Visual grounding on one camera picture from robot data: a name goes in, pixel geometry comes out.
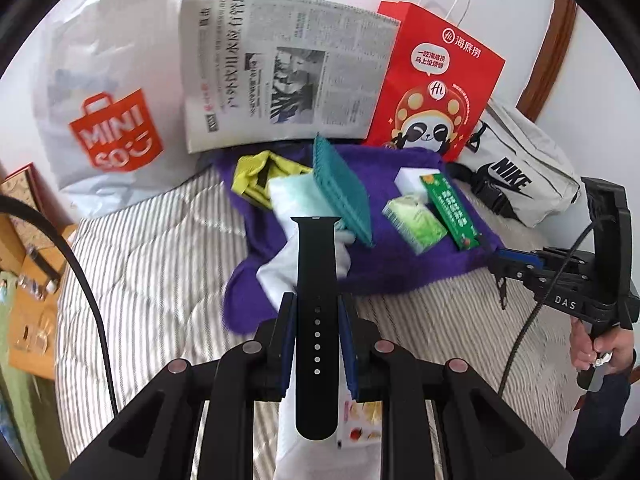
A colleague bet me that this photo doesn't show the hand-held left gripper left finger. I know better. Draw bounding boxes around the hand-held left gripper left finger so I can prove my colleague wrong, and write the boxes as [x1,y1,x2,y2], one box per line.
[65,292,299,480]

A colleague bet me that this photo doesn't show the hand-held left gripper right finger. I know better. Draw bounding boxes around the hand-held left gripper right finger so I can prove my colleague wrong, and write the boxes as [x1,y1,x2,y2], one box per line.
[337,294,573,480]

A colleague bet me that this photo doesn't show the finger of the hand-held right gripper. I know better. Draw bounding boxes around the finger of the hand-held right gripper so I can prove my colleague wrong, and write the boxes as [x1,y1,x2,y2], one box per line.
[492,260,545,302]
[497,247,545,268]

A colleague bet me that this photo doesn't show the long black watch strap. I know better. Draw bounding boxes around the long black watch strap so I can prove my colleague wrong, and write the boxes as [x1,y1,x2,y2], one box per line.
[291,216,344,444]

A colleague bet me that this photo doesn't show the green printed packet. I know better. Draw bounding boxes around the green printed packet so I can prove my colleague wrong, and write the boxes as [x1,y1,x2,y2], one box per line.
[419,172,482,251]

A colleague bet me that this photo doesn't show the green tissue pack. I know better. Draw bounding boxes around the green tissue pack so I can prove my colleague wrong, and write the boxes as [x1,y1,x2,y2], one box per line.
[382,195,449,256]

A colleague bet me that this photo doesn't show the teal striped cleaning cloth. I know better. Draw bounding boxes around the teal striped cleaning cloth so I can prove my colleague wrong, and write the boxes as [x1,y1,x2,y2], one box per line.
[312,132,377,250]

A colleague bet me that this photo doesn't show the person's right hand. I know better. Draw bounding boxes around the person's right hand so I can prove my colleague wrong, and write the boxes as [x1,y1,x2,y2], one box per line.
[570,317,639,376]

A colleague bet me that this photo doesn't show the white fruit print card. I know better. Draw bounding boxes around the white fruit print card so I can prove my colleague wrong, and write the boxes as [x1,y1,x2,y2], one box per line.
[337,399,382,451]

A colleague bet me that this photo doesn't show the grey sling bag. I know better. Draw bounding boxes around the grey sling bag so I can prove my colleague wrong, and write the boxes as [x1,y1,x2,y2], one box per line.
[446,100,582,229]

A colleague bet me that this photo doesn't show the purple towel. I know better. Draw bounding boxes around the purple towel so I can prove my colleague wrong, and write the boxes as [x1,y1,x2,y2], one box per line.
[213,142,506,337]

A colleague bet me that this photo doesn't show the white sponge block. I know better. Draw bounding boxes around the white sponge block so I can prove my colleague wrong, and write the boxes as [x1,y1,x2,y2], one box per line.
[394,166,444,197]

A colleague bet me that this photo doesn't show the striped bed sheet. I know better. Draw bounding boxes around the striped bed sheet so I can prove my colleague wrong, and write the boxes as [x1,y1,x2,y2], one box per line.
[52,172,597,480]

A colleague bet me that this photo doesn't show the person's dark trousers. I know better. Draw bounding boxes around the person's dark trousers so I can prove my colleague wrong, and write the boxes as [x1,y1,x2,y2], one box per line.
[566,371,635,480]

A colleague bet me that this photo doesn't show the red paper bag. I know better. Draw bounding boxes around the red paper bag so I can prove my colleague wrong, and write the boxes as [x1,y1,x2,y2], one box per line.
[366,0,506,164]

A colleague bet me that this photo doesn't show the wooden headboard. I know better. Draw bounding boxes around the wooden headboard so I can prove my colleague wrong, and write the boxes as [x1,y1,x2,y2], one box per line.
[516,0,579,124]

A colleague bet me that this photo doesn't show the clear glass cup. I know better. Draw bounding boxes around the clear glass cup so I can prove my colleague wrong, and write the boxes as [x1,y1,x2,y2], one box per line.
[15,310,52,355]

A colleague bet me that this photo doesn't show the wooden nightstand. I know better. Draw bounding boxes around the wooden nightstand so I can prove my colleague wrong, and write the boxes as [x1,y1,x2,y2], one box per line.
[0,210,79,382]

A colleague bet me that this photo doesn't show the folded newspaper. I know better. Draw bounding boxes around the folded newspaper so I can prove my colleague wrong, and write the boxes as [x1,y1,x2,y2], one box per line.
[178,0,402,155]

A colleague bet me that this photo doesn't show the white plastic bag orange logo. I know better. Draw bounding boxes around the white plastic bag orange logo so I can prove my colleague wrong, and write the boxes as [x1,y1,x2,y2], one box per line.
[30,0,213,219]

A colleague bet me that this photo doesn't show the braided black cable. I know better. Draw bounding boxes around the braided black cable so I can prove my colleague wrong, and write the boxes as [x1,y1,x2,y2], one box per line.
[496,214,615,397]

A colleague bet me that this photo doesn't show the yellow pouch with black straps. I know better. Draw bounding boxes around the yellow pouch with black straps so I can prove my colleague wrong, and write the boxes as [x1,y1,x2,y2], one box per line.
[231,150,314,209]

